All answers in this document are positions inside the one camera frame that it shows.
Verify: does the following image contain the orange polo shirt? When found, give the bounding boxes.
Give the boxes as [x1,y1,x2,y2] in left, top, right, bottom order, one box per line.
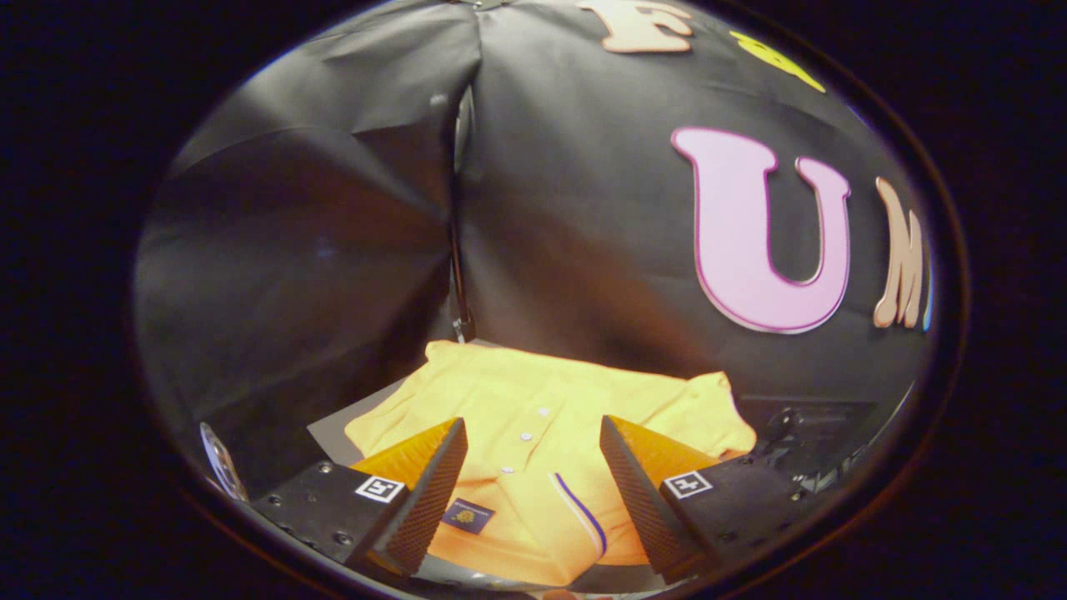
[344,340,758,586]

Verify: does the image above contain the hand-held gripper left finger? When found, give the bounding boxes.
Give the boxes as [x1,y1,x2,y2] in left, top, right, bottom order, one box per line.
[250,417,469,578]

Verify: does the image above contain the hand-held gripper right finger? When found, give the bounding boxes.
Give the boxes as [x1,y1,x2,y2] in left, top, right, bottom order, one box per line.
[599,414,816,585]

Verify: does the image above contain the white and dark cabinet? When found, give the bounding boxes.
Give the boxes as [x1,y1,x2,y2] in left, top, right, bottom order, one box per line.
[307,337,668,594]

